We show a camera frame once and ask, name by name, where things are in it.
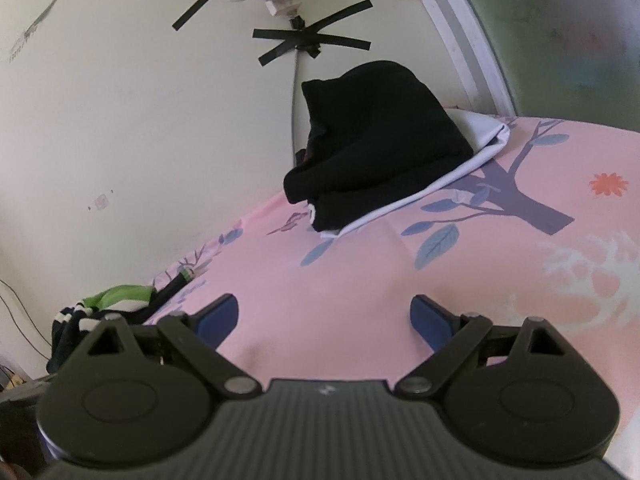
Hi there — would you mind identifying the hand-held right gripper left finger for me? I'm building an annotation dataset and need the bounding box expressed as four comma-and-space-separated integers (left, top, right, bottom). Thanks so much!
87, 293, 262, 401

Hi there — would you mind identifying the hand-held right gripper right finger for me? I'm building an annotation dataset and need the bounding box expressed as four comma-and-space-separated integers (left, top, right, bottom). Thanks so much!
394, 294, 573, 402

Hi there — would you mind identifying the plain black knit garment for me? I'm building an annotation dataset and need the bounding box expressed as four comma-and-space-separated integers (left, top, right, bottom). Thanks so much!
282, 60, 475, 206

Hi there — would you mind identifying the pink printed bed sheet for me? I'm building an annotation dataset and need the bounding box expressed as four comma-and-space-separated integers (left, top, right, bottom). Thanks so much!
145, 115, 640, 480

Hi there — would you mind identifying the dark green white striped garment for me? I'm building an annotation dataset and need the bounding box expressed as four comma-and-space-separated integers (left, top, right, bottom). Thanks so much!
47, 269, 197, 376

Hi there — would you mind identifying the white cloth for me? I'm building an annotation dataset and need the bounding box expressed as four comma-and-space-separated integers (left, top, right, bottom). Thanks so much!
319, 107, 512, 239

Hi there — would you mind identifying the white framed window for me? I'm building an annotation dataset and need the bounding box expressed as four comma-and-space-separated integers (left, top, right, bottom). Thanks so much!
397, 0, 640, 133

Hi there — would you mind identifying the thin dark wall cable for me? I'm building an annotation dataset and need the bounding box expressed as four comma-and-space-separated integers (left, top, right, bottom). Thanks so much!
0, 279, 54, 357

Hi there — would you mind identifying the pale power cable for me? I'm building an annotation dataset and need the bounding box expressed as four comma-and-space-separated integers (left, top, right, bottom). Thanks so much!
289, 16, 308, 162

